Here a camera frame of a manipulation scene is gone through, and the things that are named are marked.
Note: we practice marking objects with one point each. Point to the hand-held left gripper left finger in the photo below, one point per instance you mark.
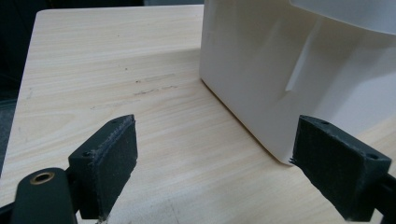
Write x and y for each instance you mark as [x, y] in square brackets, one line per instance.
[106, 168]

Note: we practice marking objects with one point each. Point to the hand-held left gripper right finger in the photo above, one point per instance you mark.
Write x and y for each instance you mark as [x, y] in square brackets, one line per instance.
[336, 165]

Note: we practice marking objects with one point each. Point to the white plastic storage box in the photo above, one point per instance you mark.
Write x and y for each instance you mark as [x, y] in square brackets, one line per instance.
[249, 62]

